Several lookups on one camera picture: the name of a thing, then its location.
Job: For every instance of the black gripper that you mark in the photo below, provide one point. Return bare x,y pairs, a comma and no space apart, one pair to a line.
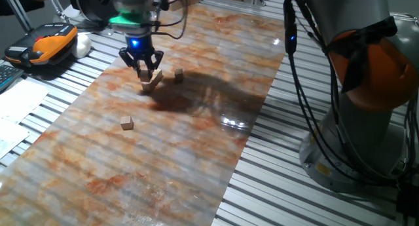
140,47

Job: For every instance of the black sleeved forearm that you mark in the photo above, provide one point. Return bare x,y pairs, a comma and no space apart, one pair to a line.
13,3

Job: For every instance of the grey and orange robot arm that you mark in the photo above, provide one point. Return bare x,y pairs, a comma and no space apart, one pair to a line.
347,10

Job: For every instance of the white rounded object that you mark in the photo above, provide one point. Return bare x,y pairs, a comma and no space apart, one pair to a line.
82,45

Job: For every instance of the small brown cardboard box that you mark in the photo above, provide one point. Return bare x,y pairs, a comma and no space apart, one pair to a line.
183,0

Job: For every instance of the black round drum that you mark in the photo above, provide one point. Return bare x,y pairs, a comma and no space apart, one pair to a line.
91,3

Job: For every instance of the orange and black teach pendant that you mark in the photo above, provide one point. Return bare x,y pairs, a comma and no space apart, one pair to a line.
49,42

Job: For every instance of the orange marble pattern sheet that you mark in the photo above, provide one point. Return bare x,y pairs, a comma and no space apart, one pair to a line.
131,170

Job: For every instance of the blank white paper sheet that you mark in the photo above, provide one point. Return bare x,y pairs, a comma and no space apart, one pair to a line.
19,100

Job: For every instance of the grey aluminium bar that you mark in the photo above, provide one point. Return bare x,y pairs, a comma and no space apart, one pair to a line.
18,11

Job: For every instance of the black keyboard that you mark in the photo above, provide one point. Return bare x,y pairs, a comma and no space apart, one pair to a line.
8,76

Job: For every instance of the white paper with print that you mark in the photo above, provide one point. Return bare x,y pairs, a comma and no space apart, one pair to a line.
11,137

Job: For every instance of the green gripper mount plate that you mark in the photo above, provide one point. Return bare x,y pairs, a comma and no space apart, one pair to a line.
126,21

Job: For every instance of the grey metal base plate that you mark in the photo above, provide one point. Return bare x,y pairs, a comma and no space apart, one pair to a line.
91,27

